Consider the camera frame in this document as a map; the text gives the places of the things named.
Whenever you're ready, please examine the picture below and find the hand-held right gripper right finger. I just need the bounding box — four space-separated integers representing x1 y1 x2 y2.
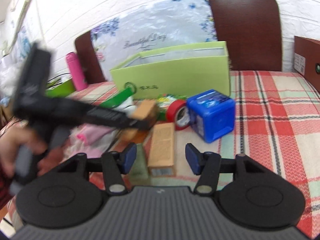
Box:
185 143 266 196

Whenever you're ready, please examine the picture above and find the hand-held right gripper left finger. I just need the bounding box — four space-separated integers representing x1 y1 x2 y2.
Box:
57 143 138 196

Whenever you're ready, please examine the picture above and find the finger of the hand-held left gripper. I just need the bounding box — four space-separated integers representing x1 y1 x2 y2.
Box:
120 116 154 131

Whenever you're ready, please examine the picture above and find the tan gold box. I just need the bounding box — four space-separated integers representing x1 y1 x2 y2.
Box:
131 100 160 128

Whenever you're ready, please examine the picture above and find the long olive green box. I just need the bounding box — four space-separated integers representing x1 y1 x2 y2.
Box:
132 144 151 180

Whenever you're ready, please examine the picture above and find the white glove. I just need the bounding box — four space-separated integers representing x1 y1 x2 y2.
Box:
117 97 137 114

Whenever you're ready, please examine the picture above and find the long gold box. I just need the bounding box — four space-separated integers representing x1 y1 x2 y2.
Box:
147 123 176 177

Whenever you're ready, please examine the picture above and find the red tape roll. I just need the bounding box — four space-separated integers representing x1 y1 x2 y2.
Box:
166 99 191 131

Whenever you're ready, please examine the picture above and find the green printed packet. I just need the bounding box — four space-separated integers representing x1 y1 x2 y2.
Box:
156 93 187 121

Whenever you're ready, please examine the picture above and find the pink white sock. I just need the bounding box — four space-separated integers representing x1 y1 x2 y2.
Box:
72 124 113 156

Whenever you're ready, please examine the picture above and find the blue cube pack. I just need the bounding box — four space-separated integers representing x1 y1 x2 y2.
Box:
186 89 236 144

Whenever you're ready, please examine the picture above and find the green cardboard box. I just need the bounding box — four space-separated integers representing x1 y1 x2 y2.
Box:
110 41 231 101

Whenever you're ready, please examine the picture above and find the person's left hand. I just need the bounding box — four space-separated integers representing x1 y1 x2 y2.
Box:
0 124 66 178

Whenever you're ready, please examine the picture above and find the small green tray box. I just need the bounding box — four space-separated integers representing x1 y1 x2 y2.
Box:
46 78 76 98

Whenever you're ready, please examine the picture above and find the pink thermos bottle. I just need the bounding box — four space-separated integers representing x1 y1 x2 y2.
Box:
66 52 88 91

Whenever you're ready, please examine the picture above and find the plaid tablecloth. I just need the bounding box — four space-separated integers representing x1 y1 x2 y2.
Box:
0 70 320 238

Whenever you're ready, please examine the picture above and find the floral plastic bag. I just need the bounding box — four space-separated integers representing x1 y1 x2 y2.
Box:
90 0 218 63

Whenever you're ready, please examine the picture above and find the brown wooden board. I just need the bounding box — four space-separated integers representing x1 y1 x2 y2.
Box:
74 0 284 84

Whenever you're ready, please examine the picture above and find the brown cardboard box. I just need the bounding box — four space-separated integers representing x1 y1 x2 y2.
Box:
292 35 320 92

